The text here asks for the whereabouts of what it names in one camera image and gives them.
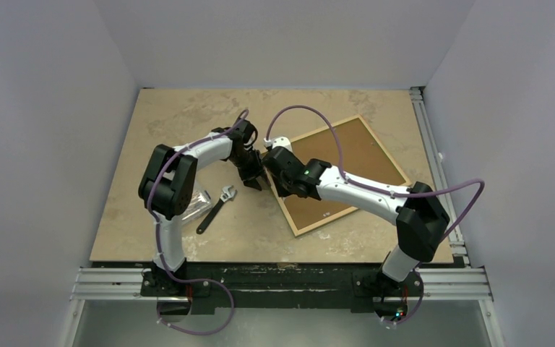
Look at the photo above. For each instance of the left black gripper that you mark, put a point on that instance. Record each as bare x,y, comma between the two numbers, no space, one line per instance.
249,178

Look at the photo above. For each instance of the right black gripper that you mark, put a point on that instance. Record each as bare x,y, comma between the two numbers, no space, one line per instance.
274,166

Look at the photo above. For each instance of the green picture frame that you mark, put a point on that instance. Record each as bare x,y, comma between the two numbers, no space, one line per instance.
364,156

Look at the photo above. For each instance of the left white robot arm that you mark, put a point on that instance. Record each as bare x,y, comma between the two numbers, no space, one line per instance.
167,184

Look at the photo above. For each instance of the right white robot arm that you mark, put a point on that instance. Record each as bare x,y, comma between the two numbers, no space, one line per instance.
416,212

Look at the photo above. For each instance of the black adjustable wrench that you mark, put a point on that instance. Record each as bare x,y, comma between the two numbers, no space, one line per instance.
227,194

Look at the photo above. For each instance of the clear plastic organizer box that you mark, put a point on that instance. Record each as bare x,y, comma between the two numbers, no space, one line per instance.
200,204

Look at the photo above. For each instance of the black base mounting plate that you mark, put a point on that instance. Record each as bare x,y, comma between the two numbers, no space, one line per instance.
203,287

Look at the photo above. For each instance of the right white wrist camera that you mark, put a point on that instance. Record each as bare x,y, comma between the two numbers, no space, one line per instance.
277,142

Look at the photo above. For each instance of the front aluminium rail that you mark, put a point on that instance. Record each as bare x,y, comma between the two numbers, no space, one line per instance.
119,284

